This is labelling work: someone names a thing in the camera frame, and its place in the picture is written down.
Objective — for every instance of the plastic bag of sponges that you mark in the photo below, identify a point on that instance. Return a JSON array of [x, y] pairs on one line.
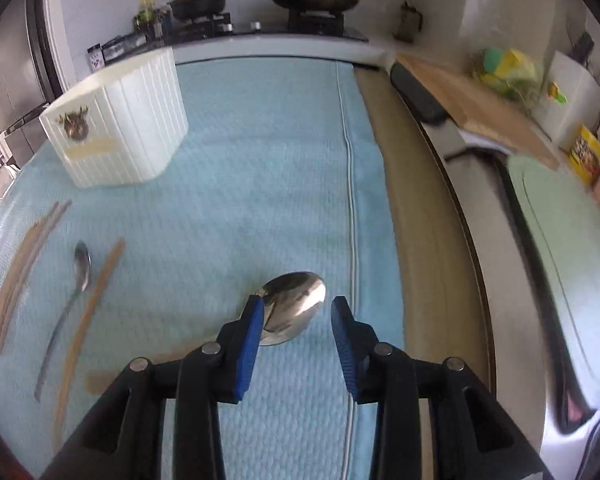
[[510, 72]]

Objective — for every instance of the small metal spoon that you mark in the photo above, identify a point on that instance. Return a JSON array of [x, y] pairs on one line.
[[82, 265]]

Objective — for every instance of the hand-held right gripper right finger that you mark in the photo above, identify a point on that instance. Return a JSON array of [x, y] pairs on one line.
[[344, 355]]

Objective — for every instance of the kitchen sink with lid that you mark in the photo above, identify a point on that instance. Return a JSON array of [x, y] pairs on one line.
[[555, 220]]

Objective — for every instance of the black pot with orange lid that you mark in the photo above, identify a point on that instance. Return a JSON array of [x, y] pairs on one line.
[[200, 5]]

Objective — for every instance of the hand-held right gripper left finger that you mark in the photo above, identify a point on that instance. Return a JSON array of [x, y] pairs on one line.
[[250, 345]]

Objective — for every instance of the black tray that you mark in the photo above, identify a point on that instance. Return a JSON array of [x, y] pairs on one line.
[[420, 97]]

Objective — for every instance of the large metal spoon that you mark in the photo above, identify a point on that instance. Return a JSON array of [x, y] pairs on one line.
[[295, 305]]

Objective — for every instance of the light blue quilted mat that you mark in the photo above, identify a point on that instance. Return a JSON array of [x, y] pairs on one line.
[[255, 185]]

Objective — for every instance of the grey refrigerator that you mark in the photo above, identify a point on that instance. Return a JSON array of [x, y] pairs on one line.
[[10, 85]]

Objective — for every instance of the wooden chopstick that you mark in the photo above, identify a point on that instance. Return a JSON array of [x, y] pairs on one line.
[[12, 285], [100, 285], [30, 265]]

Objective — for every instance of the white ribbed utensil holder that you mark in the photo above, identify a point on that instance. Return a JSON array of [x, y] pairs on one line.
[[130, 125]]

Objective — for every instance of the glass french press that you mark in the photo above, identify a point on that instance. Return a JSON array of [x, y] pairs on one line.
[[407, 22]]

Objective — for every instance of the sauce bottle with yellow cap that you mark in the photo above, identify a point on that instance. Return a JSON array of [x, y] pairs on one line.
[[146, 17]]

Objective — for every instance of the yellow printed container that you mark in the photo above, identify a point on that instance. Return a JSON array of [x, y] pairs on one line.
[[587, 155]]

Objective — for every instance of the wooden cutting board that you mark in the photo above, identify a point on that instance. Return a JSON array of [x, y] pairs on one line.
[[480, 105]]

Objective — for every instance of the black gas stove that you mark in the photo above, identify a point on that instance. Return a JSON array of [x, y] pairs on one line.
[[260, 31]]

